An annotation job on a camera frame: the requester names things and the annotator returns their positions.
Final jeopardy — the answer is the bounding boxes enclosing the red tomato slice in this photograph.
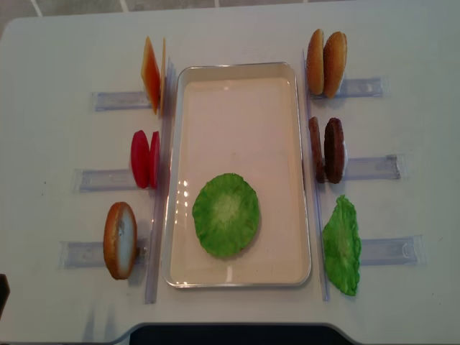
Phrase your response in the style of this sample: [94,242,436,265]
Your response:
[149,132,160,189]
[131,130,150,188]

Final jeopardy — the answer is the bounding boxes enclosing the green lettuce leaf on tray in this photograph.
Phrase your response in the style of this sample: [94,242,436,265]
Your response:
[192,173,260,258]

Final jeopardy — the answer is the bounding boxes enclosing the brown meat patty inner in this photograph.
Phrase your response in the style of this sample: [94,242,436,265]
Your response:
[308,116,325,183]

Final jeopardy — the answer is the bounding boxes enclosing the brown meat patty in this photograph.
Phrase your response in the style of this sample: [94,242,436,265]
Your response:
[324,118,345,184]
[308,116,325,183]

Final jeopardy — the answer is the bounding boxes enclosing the brown meat patty outer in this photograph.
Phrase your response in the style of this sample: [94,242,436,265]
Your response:
[324,118,345,184]

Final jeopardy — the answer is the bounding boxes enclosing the bread bun slice lower left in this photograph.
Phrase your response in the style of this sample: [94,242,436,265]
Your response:
[103,202,137,280]

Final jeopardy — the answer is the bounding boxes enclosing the bread bun slice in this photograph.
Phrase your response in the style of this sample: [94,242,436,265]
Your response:
[103,202,137,280]
[323,32,347,98]
[306,29,324,95]

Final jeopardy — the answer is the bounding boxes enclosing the orange cheese slice left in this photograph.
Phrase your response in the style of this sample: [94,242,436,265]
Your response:
[141,37,161,114]

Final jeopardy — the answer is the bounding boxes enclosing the green lettuce leaf standing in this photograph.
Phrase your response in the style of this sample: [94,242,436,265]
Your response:
[323,195,362,296]

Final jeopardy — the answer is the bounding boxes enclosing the bread bun slice inner right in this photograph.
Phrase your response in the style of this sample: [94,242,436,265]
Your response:
[306,29,324,95]

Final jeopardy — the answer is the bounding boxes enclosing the bread bun slice outer right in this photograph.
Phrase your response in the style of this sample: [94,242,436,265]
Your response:
[323,32,347,98]

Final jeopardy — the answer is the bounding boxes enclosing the white metal tray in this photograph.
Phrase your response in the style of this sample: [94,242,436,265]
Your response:
[162,62,311,288]

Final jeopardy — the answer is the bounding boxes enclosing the clear long left rail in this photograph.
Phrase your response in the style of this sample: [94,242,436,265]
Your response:
[144,57,177,304]

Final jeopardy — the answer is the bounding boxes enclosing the clear long rail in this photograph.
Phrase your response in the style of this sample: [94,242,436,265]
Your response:
[144,57,177,304]
[302,49,330,301]

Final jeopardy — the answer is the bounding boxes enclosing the clear rail tomato holder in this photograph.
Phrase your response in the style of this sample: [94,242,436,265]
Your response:
[72,169,137,193]

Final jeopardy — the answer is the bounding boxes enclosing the clear rail cheese holder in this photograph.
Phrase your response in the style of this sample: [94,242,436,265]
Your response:
[91,91,152,111]

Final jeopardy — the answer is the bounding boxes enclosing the clear long right rail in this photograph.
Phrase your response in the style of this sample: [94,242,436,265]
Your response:
[302,49,330,301]

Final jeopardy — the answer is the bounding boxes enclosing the clear rail patty holder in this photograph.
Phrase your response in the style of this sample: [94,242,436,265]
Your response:
[343,155,408,180]

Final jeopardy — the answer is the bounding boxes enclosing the clear rail right bun holder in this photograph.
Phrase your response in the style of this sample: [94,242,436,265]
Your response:
[336,76,390,98]

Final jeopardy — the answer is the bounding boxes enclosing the clear rail bun holder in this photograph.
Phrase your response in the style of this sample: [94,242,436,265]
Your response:
[336,76,390,98]
[59,241,106,269]

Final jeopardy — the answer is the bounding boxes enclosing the clear rail left bun holder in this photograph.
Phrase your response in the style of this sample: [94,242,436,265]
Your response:
[59,241,106,269]

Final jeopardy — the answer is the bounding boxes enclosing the clear rail lettuce holder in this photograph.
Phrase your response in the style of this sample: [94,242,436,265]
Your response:
[360,235,426,266]

